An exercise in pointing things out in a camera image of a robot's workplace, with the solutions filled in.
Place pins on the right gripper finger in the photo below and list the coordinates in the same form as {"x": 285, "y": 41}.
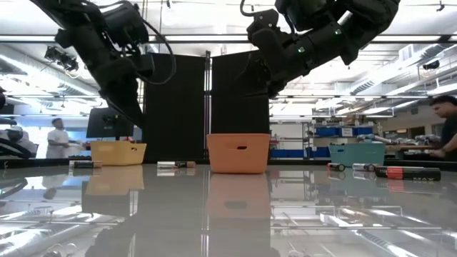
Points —
{"x": 276, "y": 87}

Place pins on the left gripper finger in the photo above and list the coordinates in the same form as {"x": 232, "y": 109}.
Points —
{"x": 125, "y": 110}

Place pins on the black battery pale end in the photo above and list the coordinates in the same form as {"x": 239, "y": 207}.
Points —
{"x": 85, "y": 164}

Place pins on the copper black Duracell battery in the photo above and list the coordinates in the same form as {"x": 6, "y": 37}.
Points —
{"x": 176, "y": 164}

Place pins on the black battery red end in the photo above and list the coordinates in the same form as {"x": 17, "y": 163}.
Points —
{"x": 335, "y": 167}

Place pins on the silver Energizer battery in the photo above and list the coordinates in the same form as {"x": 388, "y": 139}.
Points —
{"x": 364, "y": 167}

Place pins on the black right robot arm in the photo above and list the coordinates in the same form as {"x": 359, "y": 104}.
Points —
{"x": 371, "y": 21}

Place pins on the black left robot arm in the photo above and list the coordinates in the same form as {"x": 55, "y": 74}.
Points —
{"x": 82, "y": 32}

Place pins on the black computer monitor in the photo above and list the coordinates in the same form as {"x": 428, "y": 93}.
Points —
{"x": 107, "y": 125}

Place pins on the yellow plastic bin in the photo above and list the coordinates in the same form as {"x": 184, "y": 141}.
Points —
{"x": 118, "y": 153}

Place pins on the person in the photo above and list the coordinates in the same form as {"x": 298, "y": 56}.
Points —
{"x": 448, "y": 125}
{"x": 57, "y": 141}

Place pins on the orange plastic bin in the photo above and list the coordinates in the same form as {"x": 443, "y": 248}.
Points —
{"x": 237, "y": 157}

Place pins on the teal plastic bin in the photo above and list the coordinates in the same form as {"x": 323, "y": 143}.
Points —
{"x": 357, "y": 155}

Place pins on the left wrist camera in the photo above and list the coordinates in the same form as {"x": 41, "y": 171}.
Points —
{"x": 145, "y": 65}

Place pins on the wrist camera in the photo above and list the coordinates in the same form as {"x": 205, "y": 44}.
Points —
{"x": 262, "y": 21}
{"x": 145, "y": 65}

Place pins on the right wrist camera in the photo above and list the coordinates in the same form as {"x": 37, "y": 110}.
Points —
{"x": 262, "y": 21}

